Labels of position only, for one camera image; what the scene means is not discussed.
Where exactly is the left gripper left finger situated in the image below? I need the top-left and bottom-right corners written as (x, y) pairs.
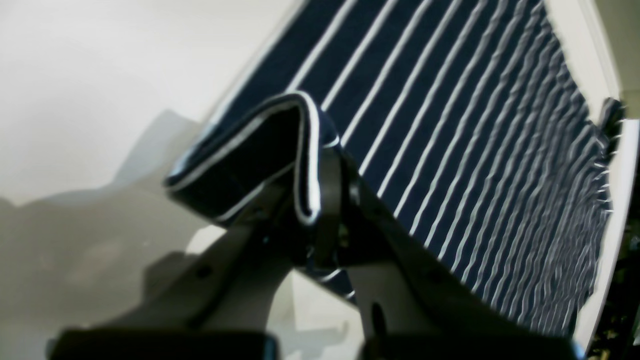
top-left (48, 177), bottom-right (293, 360)

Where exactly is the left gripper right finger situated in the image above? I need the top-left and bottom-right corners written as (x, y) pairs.
top-left (315, 148), bottom-right (577, 360)

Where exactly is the navy white striped T-shirt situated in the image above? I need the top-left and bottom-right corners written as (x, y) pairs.
top-left (165, 0), bottom-right (613, 337)

